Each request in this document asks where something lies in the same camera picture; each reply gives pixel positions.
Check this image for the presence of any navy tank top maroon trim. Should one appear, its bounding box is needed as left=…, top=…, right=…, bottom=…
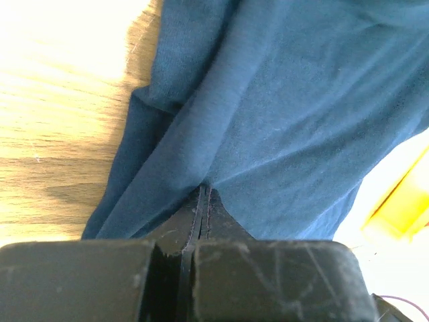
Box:
left=82, top=1, right=428, bottom=239

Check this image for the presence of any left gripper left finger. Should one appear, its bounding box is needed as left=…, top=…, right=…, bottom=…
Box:
left=1, top=187, right=205, bottom=321

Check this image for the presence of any yellow plastic bin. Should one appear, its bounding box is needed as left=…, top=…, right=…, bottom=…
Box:
left=361, top=149, right=428, bottom=244

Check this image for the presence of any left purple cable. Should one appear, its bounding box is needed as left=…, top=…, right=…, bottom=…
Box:
left=380, top=294, right=425, bottom=309

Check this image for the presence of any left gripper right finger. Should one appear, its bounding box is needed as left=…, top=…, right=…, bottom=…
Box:
left=186, top=186, right=378, bottom=321

